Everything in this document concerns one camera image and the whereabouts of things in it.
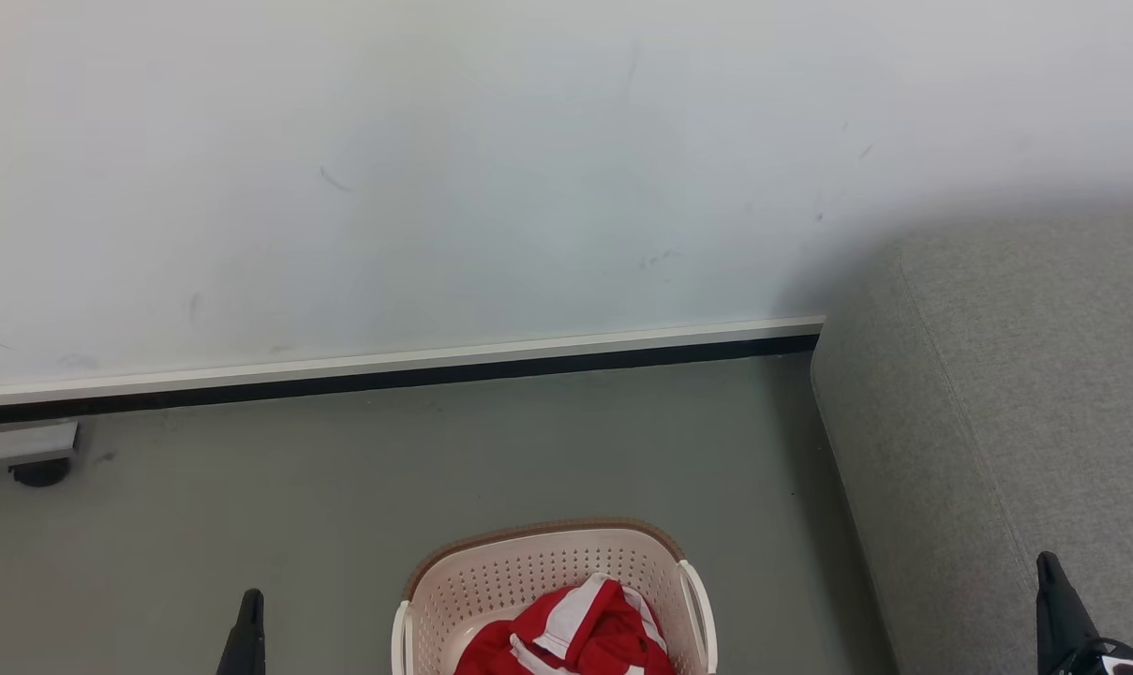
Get grey fabric sofa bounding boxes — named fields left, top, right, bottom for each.
left=810, top=202, right=1133, bottom=675

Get cream perforated laundry basket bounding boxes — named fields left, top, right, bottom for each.
left=391, top=518, right=719, bottom=675

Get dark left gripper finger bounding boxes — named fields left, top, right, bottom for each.
left=216, top=589, right=267, bottom=675

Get white and black baseboard strip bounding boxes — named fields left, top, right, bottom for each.
left=0, top=316, right=825, bottom=428

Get black round furniture foot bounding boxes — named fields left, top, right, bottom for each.
left=8, top=457, right=72, bottom=488

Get red and white garment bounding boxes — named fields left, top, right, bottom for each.
left=454, top=574, right=677, bottom=675

